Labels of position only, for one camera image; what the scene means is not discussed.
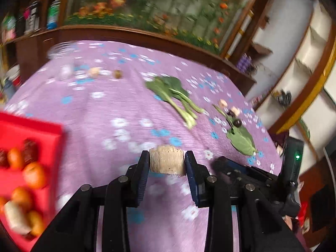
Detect orange mandarin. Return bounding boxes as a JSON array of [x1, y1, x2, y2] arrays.
[[11, 187, 33, 212], [23, 162, 47, 189], [27, 210, 45, 237], [7, 148, 25, 170], [0, 196, 8, 214]]

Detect beige sugarcane chunk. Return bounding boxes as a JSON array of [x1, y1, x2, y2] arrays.
[[149, 144, 186, 176], [3, 201, 31, 235]]

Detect large dark red jujube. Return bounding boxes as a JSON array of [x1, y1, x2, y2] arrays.
[[22, 139, 39, 165]]

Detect large green leaf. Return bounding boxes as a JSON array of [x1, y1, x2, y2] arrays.
[[213, 105, 258, 156]]

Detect dark plum on leaf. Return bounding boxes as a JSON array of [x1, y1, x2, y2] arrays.
[[233, 118, 242, 127]]

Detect beige sugarcane piece by leaf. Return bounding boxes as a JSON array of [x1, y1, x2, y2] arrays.
[[231, 106, 241, 117]]

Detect beige sugarcane piece far right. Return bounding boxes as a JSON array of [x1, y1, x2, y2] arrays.
[[218, 99, 228, 109]]

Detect red plastic tray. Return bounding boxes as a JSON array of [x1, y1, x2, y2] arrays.
[[0, 112, 65, 251]]

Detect green bok choy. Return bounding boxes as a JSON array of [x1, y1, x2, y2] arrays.
[[145, 76, 205, 129]]

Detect purple bottles on cabinet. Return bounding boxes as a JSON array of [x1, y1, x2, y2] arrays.
[[236, 54, 252, 73]]

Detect purple floral tablecloth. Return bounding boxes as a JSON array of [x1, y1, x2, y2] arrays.
[[5, 41, 281, 210]]

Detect small green grape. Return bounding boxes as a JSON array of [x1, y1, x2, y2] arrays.
[[113, 70, 123, 79]]

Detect beige sugarcane piece far left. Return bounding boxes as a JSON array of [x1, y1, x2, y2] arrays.
[[88, 67, 101, 79]]

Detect clear plastic container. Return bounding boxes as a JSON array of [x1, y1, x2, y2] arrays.
[[47, 41, 76, 81]]

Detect blue green bottle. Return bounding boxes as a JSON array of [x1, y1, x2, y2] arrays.
[[47, 0, 60, 30]]

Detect wooden cabinet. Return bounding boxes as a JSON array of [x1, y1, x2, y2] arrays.
[[1, 0, 258, 94]]

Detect white wall shelf unit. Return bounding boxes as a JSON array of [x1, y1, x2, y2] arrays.
[[256, 0, 335, 163]]

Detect flower garden wall picture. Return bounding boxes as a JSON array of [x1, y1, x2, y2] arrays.
[[64, 0, 248, 54]]

